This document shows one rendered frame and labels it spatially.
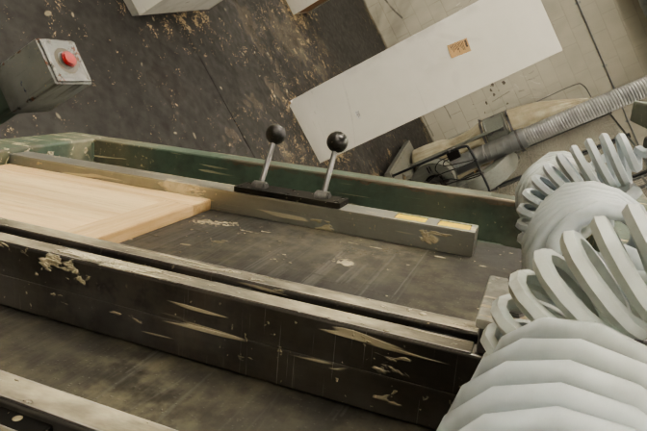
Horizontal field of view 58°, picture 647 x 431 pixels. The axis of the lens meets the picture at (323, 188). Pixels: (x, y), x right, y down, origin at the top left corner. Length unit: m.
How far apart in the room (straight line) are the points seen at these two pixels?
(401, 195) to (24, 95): 0.94
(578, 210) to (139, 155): 1.26
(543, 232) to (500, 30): 4.25
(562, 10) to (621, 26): 0.79
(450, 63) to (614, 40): 4.77
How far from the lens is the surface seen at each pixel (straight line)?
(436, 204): 1.16
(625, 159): 0.45
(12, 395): 0.39
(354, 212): 0.95
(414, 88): 4.61
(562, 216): 0.29
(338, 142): 1.00
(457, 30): 4.53
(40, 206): 1.03
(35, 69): 1.56
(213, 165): 1.34
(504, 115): 6.70
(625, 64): 9.12
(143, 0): 3.61
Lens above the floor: 1.90
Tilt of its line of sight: 23 degrees down
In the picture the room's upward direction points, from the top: 66 degrees clockwise
